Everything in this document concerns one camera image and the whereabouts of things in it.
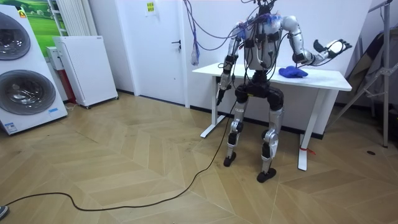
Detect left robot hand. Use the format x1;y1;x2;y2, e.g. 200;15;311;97
216;82;233;107

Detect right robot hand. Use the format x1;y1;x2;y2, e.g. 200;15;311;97
313;39;353;60

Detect white desk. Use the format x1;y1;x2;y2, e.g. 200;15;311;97
192;62;353;172

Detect dark leaning board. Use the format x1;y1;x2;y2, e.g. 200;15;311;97
344;29;398;108

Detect blue cloth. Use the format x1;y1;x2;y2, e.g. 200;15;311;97
278;65;309;79

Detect robot body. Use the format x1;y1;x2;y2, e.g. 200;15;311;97
239;0;285;91

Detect robot legs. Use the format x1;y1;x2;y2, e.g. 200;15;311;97
223;83;285;184

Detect grey metal rack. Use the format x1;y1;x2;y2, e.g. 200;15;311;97
323;0;398;149

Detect white door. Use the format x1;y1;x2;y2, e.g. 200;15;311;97
114;0;188;107

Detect yellow paper notice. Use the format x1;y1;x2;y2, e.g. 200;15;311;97
145;1;157;17

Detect white perforated cabinet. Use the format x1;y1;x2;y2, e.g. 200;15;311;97
52;35;119;110

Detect white radiator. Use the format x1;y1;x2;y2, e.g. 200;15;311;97
55;0;91;37

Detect white washing machine tower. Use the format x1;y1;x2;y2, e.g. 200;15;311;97
0;4;69;136

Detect cable bundle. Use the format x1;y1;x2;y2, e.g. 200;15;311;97
182;0;280;67

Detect black floor cable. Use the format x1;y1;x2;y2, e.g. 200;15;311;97
0;98;239;213

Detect red strap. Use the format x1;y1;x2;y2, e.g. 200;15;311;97
298;146;317;156

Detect white wall box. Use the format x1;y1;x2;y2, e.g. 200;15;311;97
45;46;65;72

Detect green landscape wall poster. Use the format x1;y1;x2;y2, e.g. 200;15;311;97
0;0;68;58

